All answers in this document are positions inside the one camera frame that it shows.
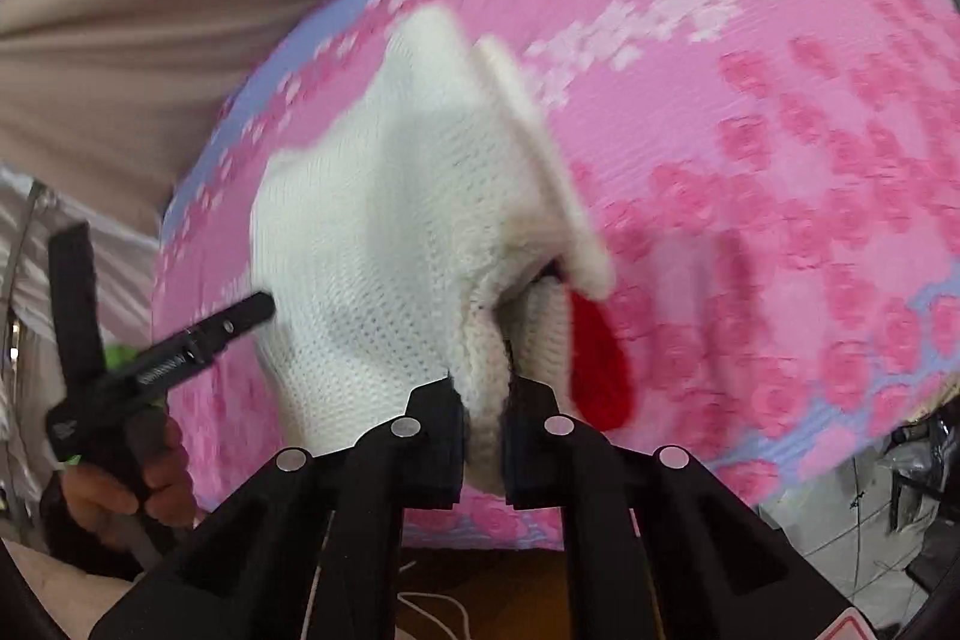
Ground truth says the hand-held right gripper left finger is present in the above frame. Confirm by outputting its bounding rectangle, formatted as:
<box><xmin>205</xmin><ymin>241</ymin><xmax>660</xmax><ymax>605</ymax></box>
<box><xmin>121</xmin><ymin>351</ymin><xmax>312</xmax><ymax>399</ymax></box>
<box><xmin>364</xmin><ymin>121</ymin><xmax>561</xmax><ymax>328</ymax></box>
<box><xmin>88</xmin><ymin>380</ymin><xmax>467</xmax><ymax>640</ymax></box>

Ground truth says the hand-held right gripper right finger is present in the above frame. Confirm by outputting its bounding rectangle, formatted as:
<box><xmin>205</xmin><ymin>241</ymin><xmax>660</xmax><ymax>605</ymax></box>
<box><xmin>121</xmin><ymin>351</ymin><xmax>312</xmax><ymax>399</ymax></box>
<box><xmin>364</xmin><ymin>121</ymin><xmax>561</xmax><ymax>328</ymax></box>
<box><xmin>502</xmin><ymin>377</ymin><xmax>857</xmax><ymax>640</ymax></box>

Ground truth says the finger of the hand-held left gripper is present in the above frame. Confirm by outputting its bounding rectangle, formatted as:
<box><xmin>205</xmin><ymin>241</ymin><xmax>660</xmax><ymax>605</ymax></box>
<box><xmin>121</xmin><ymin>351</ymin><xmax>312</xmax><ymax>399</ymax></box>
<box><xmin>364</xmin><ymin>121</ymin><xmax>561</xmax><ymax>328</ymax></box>
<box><xmin>47</xmin><ymin>222</ymin><xmax>107</xmax><ymax>386</ymax></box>

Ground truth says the white red navy knit sweater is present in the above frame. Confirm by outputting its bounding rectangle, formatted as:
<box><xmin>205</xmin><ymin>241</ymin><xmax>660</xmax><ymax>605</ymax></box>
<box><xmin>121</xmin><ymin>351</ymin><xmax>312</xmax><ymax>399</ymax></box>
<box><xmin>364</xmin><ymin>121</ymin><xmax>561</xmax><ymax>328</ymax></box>
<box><xmin>250</xmin><ymin>2</ymin><xmax>640</xmax><ymax>500</ymax></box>

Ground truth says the person's left hand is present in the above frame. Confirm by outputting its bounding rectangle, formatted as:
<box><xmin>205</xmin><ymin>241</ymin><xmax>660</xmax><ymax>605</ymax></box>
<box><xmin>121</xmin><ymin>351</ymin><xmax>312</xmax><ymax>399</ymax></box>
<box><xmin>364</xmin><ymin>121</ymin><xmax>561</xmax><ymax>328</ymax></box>
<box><xmin>62</xmin><ymin>413</ymin><xmax>200</xmax><ymax>555</ymax></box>

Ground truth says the white satin curtain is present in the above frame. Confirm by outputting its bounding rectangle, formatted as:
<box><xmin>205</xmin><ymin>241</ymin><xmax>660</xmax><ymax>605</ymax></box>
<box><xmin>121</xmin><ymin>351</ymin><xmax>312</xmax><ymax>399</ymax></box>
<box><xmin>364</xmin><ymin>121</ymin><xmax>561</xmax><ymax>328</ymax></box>
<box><xmin>0</xmin><ymin>164</ymin><xmax>162</xmax><ymax>408</ymax></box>

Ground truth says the beige draped cloth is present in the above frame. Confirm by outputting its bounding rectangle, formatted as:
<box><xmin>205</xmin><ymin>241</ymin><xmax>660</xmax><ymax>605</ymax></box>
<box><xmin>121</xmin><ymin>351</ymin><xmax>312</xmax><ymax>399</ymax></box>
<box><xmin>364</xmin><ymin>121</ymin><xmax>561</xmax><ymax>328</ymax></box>
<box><xmin>0</xmin><ymin>0</ymin><xmax>560</xmax><ymax>223</ymax></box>

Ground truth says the dark clutter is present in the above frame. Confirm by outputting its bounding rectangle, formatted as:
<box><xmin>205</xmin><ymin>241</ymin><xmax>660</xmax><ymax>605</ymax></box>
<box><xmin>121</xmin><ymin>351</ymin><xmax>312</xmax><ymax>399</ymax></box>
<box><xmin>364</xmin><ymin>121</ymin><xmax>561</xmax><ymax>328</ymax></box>
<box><xmin>847</xmin><ymin>411</ymin><xmax>960</xmax><ymax>603</ymax></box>

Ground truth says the pink floral bedsheet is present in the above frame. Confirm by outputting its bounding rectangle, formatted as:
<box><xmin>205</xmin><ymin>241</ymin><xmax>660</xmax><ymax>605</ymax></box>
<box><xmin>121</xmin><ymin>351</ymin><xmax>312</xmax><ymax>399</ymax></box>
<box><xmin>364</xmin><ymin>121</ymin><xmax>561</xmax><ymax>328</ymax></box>
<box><xmin>150</xmin><ymin>0</ymin><xmax>960</xmax><ymax>552</ymax></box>

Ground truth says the white cable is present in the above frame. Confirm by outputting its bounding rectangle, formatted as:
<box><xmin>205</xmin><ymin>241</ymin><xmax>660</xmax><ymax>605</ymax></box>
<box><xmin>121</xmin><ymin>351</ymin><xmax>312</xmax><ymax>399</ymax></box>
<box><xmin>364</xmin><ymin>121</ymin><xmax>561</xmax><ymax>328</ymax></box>
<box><xmin>396</xmin><ymin>589</ymin><xmax>472</xmax><ymax>640</ymax></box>

